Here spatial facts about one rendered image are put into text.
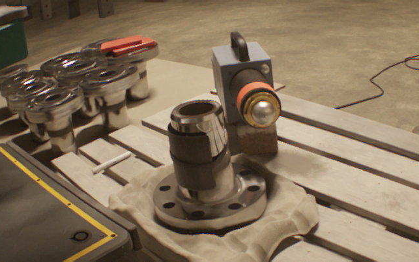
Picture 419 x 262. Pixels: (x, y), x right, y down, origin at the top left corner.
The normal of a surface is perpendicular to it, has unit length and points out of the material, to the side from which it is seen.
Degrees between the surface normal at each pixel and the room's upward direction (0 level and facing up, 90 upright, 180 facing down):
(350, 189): 0
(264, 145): 90
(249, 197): 0
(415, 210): 0
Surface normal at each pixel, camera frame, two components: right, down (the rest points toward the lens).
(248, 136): -0.01, 0.42
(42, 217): -0.12, -0.90
